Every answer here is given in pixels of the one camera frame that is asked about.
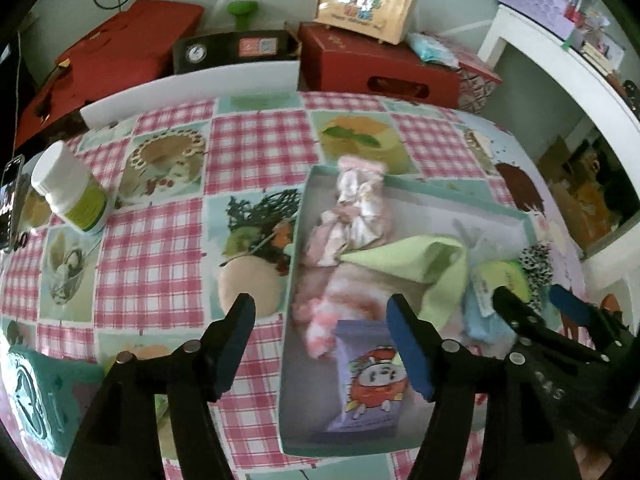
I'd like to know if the large red gift bag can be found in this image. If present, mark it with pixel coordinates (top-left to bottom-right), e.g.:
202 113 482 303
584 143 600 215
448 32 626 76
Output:
15 0 204 146

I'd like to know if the leopard print scrunchie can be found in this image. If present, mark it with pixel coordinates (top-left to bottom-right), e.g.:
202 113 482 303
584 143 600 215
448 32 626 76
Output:
518 243 553 314

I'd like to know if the patterned cake tablecloth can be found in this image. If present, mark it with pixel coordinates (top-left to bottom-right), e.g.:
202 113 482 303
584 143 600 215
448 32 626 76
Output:
0 90 586 480

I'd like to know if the black smartphone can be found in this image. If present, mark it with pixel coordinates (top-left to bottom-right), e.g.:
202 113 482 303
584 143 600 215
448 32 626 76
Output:
0 155 25 252

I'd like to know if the pink white satin scrunchie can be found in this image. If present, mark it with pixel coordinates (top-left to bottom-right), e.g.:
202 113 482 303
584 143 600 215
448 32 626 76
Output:
303 155 392 266

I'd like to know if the black box with dial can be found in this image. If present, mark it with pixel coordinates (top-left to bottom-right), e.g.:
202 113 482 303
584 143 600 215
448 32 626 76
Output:
172 29 302 75

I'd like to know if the blue wet wipes pack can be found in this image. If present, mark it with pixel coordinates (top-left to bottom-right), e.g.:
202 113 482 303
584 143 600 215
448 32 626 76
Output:
406 32 459 70

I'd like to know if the purple baby wipes pack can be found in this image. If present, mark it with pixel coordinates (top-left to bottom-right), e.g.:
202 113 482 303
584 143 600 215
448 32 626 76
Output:
326 320 409 434

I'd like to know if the pink fluffy towel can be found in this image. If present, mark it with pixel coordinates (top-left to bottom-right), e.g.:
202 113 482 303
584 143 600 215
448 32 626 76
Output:
290 263 432 360

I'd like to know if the patterned red gift box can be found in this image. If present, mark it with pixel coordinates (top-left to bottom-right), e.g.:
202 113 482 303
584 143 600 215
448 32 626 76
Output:
438 36 502 113

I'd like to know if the green dumbbell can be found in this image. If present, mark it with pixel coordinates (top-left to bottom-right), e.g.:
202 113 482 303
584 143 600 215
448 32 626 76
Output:
227 0 259 32

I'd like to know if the red carton with handle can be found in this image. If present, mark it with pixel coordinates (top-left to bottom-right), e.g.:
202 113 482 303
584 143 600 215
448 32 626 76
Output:
298 23 460 108

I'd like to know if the wooden box with strap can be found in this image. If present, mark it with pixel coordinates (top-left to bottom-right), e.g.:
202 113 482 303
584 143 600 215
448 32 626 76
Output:
312 0 418 44

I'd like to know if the light green cloth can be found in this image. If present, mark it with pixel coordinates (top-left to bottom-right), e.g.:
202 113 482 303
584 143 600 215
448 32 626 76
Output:
341 235 469 330

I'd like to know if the white pill bottle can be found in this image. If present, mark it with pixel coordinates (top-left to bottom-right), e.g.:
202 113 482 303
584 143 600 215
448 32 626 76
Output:
30 141 112 235

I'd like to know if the teal shallow cardboard tray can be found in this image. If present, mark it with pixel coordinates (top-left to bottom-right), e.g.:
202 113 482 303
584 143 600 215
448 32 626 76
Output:
278 166 536 458

